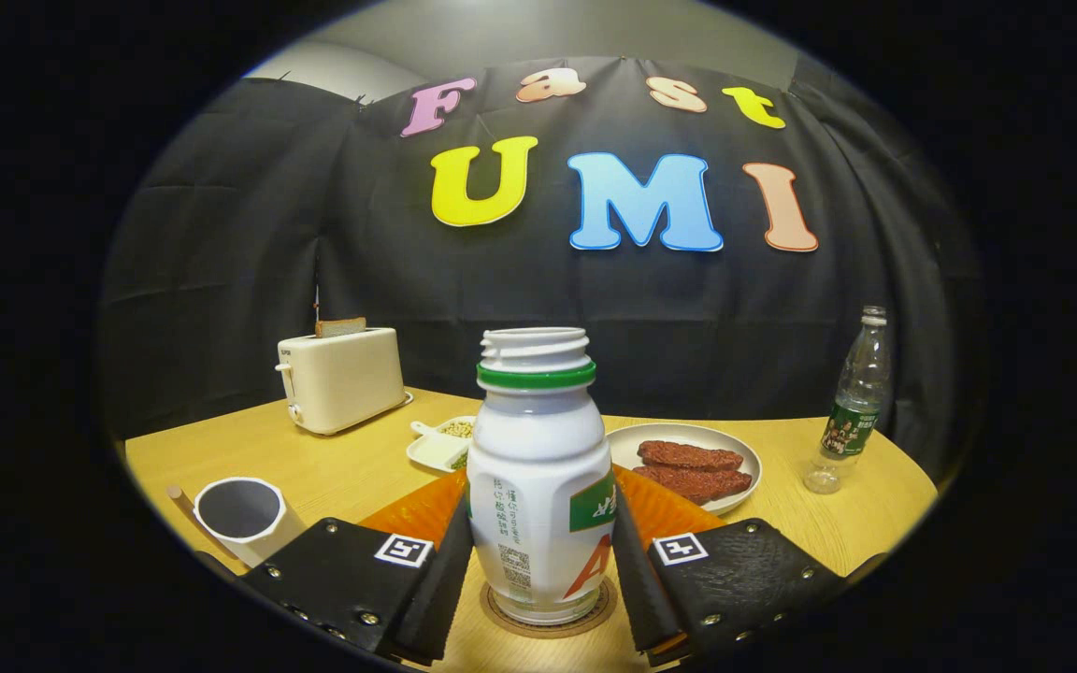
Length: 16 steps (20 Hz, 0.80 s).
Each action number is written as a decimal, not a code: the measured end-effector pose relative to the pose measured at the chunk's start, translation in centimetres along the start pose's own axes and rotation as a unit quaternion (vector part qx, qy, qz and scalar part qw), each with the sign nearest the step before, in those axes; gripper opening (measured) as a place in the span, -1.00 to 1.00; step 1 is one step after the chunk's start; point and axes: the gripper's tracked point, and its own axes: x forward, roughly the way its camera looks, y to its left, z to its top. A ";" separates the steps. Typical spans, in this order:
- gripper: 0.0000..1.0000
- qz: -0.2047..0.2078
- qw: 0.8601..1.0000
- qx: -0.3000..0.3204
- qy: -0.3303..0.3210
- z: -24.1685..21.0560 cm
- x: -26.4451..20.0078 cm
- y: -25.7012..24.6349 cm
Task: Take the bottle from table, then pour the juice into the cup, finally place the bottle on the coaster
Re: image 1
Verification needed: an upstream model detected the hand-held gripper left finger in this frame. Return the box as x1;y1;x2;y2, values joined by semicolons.
237;467;474;666

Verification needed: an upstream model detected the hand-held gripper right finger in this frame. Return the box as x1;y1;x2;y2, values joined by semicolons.
611;467;848;666

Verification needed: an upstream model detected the round wooden coaster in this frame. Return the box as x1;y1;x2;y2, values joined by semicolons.
480;577;618;640

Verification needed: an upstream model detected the white juice bottle green label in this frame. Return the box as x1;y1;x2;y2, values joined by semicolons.
467;327;616;626

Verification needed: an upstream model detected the white cup with wooden handle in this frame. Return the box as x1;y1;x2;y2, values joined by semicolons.
167;477;308;568

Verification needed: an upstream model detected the clear plastic water bottle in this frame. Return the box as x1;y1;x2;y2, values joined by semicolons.
802;305;893;495

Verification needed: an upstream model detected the brown meat slice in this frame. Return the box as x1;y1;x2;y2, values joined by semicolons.
634;465;754;506
637;440;745;472

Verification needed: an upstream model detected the white divided condiment dish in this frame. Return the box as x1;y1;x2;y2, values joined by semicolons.
406;415;479;474

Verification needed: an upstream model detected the white round plate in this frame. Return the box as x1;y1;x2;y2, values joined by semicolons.
606;422;764;517

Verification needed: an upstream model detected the wooden table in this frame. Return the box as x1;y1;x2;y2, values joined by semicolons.
124;386;940;673

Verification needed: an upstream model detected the cream toaster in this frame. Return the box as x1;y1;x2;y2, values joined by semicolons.
275;326;413;437

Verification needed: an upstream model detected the black backdrop cloth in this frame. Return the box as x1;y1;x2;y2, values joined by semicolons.
97;54;984;487

